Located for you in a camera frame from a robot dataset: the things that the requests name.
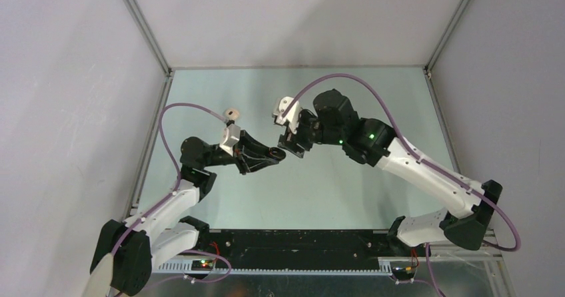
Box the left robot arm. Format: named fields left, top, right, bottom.
left=83, top=124, right=286, bottom=296

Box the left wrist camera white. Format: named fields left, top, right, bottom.
left=219, top=123, right=241, bottom=156

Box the left controller board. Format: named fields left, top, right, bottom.
left=191, top=259, right=216, bottom=272

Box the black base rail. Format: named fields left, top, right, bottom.
left=195, top=229, right=425, bottom=272

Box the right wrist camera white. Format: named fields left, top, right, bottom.
left=272, top=97, right=302, bottom=135

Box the right controller board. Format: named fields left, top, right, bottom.
left=390, top=266, right=417, bottom=284

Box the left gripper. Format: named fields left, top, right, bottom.
left=203, top=130, right=278, bottom=175

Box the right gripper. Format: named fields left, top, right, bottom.
left=279, top=108, right=345, bottom=158

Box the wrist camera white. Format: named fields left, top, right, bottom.
left=219, top=123, right=241, bottom=156
left=272, top=97, right=302, bottom=135

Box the controller board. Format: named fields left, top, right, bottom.
left=390, top=266, right=417, bottom=284
left=191, top=259, right=216, bottom=272

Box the beige earbud charging case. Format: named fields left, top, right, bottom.
left=224, top=108, right=241, bottom=121

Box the black earbud charging case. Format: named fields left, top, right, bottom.
left=269, top=147, right=286, bottom=162

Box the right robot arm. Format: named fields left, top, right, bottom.
left=273, top=89, right=502, bottom=256

